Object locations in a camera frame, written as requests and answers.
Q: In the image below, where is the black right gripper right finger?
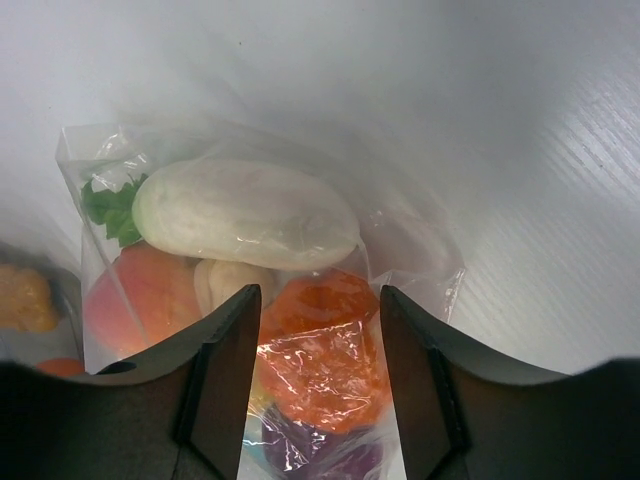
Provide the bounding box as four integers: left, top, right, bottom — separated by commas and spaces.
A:
380, 286, 639, 479

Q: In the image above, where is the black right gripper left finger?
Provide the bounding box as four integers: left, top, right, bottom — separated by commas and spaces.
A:
1, 286, 261, 479

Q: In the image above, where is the purple fake fruit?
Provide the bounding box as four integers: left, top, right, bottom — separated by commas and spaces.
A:
262, 406, 384, 480

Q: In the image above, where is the orange fake orange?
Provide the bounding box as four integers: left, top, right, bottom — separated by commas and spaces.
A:
35, 358, 85, 378

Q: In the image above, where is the clear grey plastic container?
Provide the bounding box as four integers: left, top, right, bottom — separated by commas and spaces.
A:
1, 242, 84, 374

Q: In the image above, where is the clear zip top bag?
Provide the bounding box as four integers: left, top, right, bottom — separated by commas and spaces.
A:
56, 124, 464, 479

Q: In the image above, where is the yellow-orange fake pretzel cluster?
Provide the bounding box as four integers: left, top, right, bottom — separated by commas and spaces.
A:
1, 264, 60, 333

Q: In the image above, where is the pink fake peach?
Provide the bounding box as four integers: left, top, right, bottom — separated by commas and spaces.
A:
83, 242, 202, 357

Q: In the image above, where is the beige fake garlic bulb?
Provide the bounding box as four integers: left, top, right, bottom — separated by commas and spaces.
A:
194, 259, 275, 316

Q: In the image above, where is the red-orange fake pepper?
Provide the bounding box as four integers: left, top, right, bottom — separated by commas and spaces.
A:
256, 269, 391, 434

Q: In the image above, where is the white fake daikon radish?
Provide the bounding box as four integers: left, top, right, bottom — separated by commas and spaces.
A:
132, 157, 360, 271

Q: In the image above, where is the green fake leaf piece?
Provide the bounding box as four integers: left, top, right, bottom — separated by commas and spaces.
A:
81, 174, 148, 248

